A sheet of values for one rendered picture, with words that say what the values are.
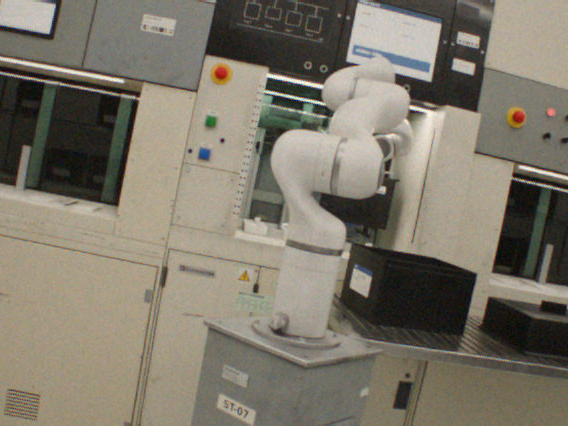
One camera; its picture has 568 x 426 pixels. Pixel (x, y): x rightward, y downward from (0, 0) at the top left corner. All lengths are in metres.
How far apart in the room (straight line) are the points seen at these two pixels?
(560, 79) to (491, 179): 0.43
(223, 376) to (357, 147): 0.53
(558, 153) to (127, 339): 1.53
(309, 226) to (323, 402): 0.35
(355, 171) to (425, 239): 0.84
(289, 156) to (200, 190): 0.76
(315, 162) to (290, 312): 0.30
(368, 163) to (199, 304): 0.95
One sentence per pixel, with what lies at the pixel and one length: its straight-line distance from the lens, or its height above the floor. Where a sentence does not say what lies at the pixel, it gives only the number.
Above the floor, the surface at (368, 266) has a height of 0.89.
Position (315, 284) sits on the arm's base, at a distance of 1.36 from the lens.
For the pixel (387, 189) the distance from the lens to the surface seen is 2.34.
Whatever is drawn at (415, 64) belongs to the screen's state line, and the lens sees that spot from 2.19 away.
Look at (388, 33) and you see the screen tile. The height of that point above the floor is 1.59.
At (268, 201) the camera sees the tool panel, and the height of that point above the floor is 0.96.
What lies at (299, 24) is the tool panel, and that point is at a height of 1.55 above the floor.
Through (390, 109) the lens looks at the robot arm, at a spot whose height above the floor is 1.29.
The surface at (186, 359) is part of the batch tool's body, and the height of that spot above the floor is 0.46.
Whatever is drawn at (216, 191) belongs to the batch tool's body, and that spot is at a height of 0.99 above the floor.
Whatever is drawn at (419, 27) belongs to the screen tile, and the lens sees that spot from 2.21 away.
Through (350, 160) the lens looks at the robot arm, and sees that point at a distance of 1.34.
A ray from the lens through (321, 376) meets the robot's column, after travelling 1.32.
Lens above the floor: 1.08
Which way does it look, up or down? 3 degrees down
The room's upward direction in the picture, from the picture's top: 11 degrees clockwise
